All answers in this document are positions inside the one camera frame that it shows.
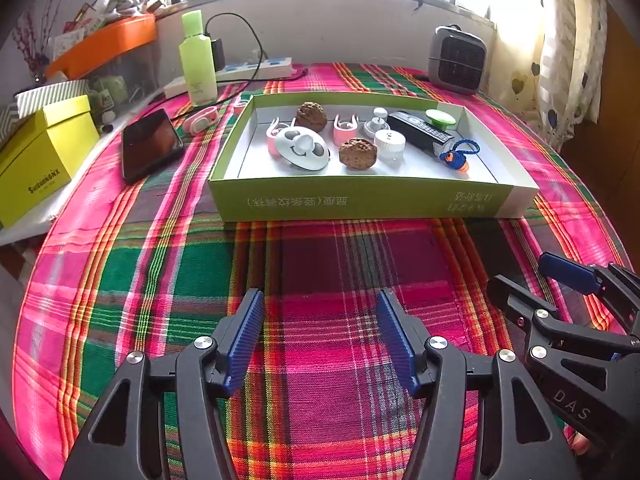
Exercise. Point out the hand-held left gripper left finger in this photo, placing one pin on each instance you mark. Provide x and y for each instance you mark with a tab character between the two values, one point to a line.
245	340

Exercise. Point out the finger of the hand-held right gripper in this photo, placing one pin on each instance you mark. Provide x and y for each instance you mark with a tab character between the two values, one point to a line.
515	295
567	270

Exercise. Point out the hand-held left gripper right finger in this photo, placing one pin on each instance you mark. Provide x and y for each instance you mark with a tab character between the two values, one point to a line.
395	340

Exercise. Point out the green cardboard box tray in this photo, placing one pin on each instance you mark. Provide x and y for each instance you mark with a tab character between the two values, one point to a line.
350	200

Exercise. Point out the brown walnut with holes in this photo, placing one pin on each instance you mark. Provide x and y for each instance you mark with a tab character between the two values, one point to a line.
357	152

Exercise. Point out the green round knob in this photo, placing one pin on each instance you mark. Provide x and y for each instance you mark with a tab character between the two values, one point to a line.
442	117

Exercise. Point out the small white capped bottle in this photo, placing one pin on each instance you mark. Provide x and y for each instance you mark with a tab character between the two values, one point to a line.
390	144

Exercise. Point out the large pink clip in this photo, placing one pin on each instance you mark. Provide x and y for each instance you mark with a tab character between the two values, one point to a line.
271	142

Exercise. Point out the white smiley face toy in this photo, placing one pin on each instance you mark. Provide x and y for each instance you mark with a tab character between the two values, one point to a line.
300	147

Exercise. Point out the pink and white clip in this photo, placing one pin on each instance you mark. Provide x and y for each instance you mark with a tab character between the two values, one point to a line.
345	134

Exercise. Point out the small white knob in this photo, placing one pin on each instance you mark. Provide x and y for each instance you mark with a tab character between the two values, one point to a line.
376	124

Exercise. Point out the person's right hand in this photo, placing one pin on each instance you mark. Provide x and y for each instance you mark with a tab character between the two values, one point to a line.
582	443

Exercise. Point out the black rectangular device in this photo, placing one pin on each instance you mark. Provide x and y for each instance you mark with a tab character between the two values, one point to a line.
420	130

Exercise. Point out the black smartphone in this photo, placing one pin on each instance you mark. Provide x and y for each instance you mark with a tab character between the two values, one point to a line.
150	142

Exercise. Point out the pink flat clip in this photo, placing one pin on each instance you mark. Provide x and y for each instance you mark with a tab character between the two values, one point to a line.
200	120

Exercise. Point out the heart print curtain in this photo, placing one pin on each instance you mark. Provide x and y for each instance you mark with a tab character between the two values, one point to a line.
565	35

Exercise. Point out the small pink clip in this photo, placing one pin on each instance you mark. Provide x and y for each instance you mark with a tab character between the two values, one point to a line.
240	105

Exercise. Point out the small grey heater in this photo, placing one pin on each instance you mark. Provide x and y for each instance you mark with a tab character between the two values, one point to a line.
457	60

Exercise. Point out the yellow-green cardboard box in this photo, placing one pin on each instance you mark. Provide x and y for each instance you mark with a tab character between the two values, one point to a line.
45	165

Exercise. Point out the white power strip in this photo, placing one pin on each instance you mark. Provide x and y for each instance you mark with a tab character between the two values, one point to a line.
250	67

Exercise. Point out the light green bottle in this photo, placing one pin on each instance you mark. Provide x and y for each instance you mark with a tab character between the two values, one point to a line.
197	67

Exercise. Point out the green fuzzy ball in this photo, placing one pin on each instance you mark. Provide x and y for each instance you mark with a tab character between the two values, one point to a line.
114	87

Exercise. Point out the black charger plug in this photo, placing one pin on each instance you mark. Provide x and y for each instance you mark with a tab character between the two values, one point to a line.
217	55

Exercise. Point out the clear plastic container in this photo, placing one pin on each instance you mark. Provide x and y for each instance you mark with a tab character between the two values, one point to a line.
132	72

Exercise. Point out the grey striped box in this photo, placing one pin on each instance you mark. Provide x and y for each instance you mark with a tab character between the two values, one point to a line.
50	97

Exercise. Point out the dried flower branches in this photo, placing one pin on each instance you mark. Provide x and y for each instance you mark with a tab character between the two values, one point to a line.
30	45

